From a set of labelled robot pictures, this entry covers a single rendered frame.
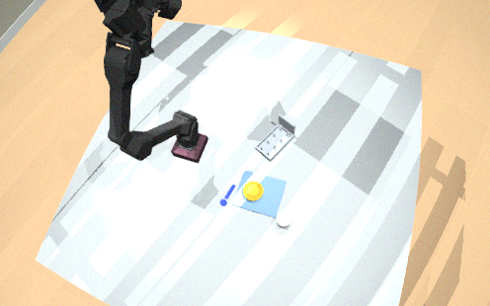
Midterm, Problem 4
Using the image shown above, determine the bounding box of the light blue square mat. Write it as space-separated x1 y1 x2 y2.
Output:
232 170 286 217

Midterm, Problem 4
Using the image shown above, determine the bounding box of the yellow plate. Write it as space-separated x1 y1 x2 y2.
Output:
243 181 264 200

